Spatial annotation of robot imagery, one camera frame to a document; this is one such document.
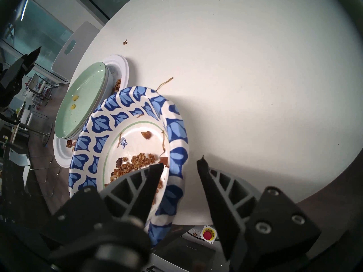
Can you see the blue patterned paper plate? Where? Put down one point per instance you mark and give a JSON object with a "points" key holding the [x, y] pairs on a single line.
{"points": [[124, 104]]}

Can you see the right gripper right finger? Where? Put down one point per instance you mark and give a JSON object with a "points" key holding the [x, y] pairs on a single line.
{"points": [[241, 217]]}

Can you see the thin brown food strand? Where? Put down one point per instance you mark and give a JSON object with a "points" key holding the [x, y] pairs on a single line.
{"points": [[167, 80]]}

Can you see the yellow food bits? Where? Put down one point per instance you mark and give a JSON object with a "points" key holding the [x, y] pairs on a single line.
{"points": [[75, 98]]}

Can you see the red emergency stop button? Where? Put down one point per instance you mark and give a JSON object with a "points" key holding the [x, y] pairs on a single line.
{"points": [[208, 234]]}

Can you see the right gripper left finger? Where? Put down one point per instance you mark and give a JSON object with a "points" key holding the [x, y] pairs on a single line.
{"points": [[136, 195]]}

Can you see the large white paper plate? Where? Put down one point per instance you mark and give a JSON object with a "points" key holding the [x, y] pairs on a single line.
{"points": [[120, 67]]}

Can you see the light green plate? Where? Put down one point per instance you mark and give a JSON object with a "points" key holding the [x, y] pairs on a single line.
{"points": [[82, 104]]}

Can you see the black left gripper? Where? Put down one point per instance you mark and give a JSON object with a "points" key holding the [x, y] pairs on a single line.
{"points": [[8, 94]]}

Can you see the white plastic chair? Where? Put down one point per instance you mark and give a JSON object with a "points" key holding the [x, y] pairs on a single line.
{"points": [[82, 47]]}

